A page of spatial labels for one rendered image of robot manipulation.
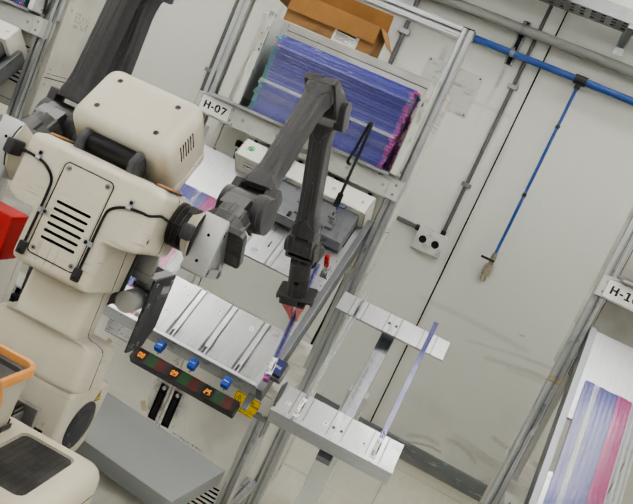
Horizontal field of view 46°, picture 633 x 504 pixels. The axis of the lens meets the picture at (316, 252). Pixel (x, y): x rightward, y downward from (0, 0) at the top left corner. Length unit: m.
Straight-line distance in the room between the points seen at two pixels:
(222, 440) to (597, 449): 1.14
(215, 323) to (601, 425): 1.13
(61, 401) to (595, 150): 2.99
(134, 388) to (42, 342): 1.16
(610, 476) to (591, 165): 2.00
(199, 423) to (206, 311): 0.47
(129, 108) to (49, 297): 0.38
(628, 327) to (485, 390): 1.52
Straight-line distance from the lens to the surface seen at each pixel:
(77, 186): 1.36
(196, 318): 2.20
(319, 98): 1.63
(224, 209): 1.39
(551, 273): 3.88
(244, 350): 2.14
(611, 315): 2.58
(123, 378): 2.62
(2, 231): 2.58
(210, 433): 2.53
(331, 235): 2.32
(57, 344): 1.47
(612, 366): 2.40
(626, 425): 2.31
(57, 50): 3.18
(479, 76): 3.92
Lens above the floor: 1.46
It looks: 9 degrees down
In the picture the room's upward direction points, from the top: 24 degrees clockwise
